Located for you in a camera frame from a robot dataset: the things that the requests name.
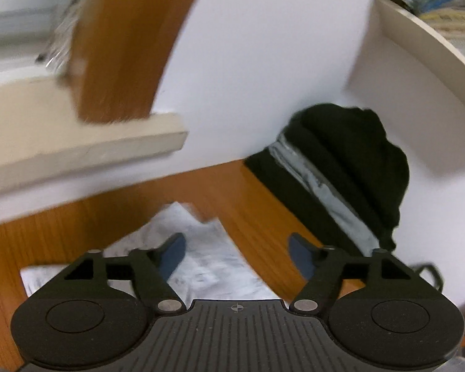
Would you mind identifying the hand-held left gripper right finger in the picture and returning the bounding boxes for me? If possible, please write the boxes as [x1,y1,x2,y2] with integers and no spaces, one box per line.
[289,233,431,315]

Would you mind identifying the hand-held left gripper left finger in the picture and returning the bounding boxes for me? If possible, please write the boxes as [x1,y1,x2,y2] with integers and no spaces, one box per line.
[42,232,187,315]

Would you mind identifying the white patterned shirt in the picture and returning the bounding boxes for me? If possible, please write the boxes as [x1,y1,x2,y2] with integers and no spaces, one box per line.
[20,201,281,301]

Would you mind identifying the black flat garment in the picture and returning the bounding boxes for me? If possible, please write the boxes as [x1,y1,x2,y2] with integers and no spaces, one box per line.
[245,151,373,257]

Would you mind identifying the grey folded garment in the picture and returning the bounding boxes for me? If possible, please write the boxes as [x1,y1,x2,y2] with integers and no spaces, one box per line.
[269,132,376,257]

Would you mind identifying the black folded garment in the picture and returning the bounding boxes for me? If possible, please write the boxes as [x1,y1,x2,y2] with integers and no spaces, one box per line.
[285,114,396,250]

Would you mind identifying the black knitted sweater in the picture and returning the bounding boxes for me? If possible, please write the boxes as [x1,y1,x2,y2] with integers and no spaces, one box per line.
[294,103,410,250]

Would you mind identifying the black laptop bag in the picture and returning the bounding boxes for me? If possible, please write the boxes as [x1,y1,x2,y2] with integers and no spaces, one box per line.
[409,263,444,292]

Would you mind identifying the grey window blind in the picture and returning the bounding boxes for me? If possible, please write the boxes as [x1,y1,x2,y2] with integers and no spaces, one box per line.
[0,0,68,76]

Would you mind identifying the white wall shelf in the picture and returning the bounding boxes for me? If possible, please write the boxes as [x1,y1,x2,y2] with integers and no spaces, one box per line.
[345,0,465,177]

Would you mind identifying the wooden window frame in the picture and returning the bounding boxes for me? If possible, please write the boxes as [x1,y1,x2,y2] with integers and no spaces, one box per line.
[70,0,215,125]

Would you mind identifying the blind cord with clear pull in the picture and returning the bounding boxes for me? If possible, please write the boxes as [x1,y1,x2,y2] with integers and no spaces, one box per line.
[36,0,95,76]

